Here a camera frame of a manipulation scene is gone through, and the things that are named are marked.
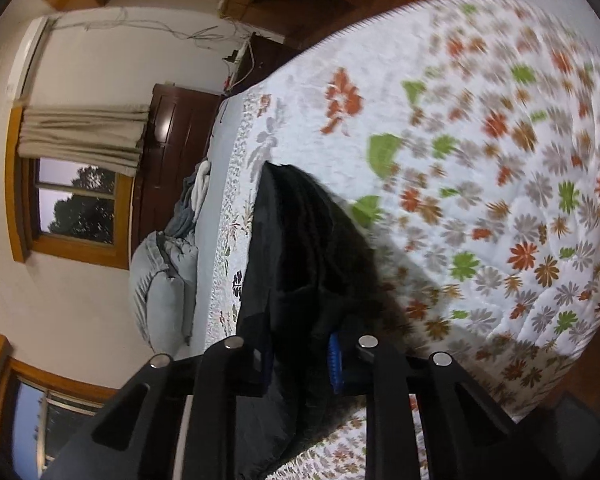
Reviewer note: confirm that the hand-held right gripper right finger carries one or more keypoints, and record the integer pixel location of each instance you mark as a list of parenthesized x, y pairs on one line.
[(336, 365)]

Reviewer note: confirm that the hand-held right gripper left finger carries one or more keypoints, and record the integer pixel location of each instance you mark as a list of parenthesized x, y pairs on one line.
[(250, 375)]

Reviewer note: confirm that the black pants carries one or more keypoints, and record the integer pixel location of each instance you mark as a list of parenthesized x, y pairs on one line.
[(300, 240)]

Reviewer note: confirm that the grey pillow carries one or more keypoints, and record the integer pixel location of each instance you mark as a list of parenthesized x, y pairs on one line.
[(186, 265), (150, 290)]

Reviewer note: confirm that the grey blanket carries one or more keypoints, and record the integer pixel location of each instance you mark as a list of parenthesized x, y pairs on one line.
[(182, 210)]

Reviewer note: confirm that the grey bed sheet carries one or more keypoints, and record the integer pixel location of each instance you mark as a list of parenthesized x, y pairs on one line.
[(215, 185)]

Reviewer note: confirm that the white cloth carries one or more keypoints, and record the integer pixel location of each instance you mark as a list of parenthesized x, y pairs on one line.
[(202, 187)]

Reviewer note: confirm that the wooden framed window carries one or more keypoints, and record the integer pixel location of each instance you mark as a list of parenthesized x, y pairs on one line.
[(80, 200), (30, 410)]

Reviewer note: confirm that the dark wooden headboard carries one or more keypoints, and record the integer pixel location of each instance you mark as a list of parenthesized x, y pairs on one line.
[(170, 125)]

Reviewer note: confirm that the floral quilt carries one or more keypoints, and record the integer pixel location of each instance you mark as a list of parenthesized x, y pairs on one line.
[(480, 110)]

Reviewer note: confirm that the beige curtain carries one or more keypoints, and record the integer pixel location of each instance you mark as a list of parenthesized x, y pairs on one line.
[(80, 135)]

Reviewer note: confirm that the dark wooden nightstand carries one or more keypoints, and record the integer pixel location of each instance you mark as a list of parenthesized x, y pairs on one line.
[(270, 55)]

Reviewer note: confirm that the white power strip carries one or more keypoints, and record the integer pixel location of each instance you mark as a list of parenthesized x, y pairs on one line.
[(237, 54)]

